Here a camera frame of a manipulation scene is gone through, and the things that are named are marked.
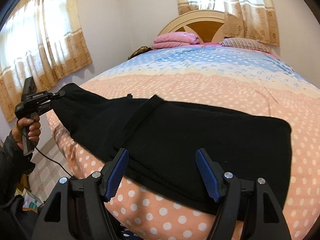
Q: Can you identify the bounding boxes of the peach blue dotted bedspread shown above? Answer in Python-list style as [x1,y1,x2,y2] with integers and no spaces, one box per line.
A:
[45,45,320,240]

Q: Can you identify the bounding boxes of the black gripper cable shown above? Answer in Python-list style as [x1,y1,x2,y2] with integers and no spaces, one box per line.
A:
[16,119,75,178]

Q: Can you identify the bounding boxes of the beige curtain behind headboard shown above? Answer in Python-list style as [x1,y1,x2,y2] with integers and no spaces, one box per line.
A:
[177,0,280,47]

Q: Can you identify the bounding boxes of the beige side window curtain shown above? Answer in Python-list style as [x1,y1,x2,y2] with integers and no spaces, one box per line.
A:
[1,0,92,122]

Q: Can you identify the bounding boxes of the person's left forearm dark sleeve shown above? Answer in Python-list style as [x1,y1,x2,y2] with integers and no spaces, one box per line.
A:
[0,132,35,206]

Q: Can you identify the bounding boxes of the person's left hand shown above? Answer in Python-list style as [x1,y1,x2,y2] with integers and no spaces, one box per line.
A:
[11,115,41,150]

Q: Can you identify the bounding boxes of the folded pink blanket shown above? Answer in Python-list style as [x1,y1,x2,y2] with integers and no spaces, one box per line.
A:
[152,31,200,49]

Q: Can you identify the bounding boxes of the striped pillow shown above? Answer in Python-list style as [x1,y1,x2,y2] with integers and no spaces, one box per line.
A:
[221,37,271,54]

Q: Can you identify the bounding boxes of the cream wooden headboard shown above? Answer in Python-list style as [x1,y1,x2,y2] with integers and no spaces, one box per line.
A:
[159,10,225,43]

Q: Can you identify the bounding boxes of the black pants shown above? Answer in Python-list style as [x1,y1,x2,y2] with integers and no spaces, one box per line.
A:
[52,83,292,215]

